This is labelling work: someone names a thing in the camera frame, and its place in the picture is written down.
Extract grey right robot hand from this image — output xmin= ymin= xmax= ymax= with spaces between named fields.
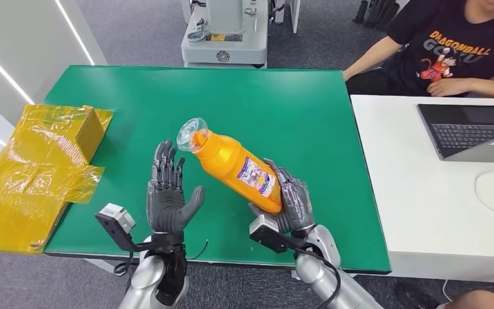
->
xmin=249 ymin=158 xmax=316 ymax=234

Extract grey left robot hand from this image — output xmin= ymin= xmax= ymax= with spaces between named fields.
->
xmin=147 ymin=140 xmax=206 ymax=234

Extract orange bottle with clear cap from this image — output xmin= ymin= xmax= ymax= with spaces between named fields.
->
xmin=176 ymin=117 xmax=283 ymax=214

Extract white table leg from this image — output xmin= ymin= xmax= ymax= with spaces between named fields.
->
xmin=84 ymin=257 xmax=124 ymax=274

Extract yellow taped cardboard box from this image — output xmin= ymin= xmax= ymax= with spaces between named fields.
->
xmin=0 ymin=104 xmax=115 ymax=254

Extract black shoe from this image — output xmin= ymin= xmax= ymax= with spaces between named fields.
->
xmin=394 ymin=282 xmax=442 ymax=309

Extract white grey machine base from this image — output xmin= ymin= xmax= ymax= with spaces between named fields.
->
xmin=181 ymin=0 xmax=269 ymax=69

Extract dark grey laptop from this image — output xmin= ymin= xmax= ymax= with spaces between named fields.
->
xmin=416 ymin=103 xmax=494 ymax=164

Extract person's left hand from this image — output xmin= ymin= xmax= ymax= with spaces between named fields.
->
xmin=427 ymin=78 xmax=473 ymax=98

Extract black stand feet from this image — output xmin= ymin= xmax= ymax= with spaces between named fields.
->
xmin=352 ymin=0 xmax=401 ymax=32

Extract person's bare leg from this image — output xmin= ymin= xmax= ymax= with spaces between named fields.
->
xmin=447 ymin=290 xmax=494 ymax=309

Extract person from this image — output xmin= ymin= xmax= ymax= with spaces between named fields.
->
xmin=342 ymin=0 xmax=494 ymax=103

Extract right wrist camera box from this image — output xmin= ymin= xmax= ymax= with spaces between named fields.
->
xmin=249 ymin=214 xmax=306 ymax=254

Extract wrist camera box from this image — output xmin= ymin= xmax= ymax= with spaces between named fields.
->
xmin=95 ymin=203 xmax=137 ymax=252
xmin=249 ymin=214 xmax=306 ymax=254

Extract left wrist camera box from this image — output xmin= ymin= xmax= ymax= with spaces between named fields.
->
xmin=95 ymin=203 xmax=137 ymax=252

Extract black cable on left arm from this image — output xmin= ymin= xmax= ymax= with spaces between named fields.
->
xmin=113 ymin=243 xmax=152 ymax=276

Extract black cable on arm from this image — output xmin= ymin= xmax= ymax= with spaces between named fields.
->
xmin=113 ymin=243 xmax=152 ymax=276
xmin=293 ymin=247 xmax=342 ymax=309

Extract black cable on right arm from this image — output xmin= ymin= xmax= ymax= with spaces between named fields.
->
xmin=293 ymin=247 xmax=342 ymax=309

